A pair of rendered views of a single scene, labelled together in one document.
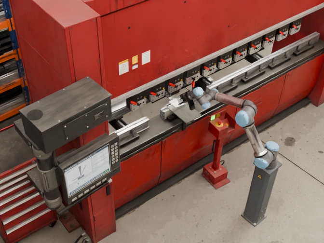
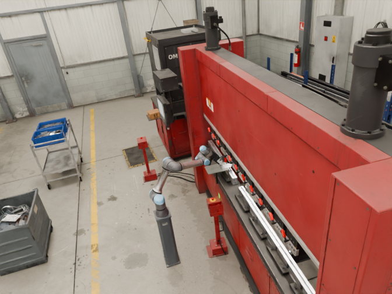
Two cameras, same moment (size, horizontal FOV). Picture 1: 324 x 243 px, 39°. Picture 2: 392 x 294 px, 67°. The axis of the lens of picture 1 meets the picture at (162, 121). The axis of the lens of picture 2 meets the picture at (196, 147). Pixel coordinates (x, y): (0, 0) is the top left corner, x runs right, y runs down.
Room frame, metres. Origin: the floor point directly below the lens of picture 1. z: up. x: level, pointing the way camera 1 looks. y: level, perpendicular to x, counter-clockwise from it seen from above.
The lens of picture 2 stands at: (4.40, -3.03, 3.02)
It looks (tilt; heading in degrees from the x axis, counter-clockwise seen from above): 29 degrees down; 118
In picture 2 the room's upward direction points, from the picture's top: 7 degrees counter-clockwise
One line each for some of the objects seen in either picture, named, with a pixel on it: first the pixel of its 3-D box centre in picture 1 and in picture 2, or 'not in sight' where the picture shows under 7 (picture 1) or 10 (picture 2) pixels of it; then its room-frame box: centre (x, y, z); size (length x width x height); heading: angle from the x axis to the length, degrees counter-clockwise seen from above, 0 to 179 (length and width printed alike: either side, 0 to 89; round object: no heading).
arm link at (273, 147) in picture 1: (271, 150); (159, 201); (2.72, -0.92, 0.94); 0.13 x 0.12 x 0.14; 144
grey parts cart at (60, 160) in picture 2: not in sight; (59, 153); (-0.30, 0.19, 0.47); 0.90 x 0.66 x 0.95; 133
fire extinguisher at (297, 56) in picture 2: not in sight; (296, 55); (3.21, 5.44, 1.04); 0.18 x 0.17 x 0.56; 133
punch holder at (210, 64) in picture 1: (207, 65); (237, 162); (3.47, -0.40, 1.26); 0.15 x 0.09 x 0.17; 129
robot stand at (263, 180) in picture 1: (260, 191); (167, 237); (2.73, -0.93, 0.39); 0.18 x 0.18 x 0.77; 43
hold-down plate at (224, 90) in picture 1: (224, 89); (241, 202); (3.57, -0.61, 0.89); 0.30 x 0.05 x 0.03; 129
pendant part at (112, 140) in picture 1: (88, 165); (165, 109); (2.06, 0.48, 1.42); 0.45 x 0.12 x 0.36; 134
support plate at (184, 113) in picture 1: (184, 111); (216, 168); (3.12, -0.20, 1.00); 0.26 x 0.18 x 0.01; 39
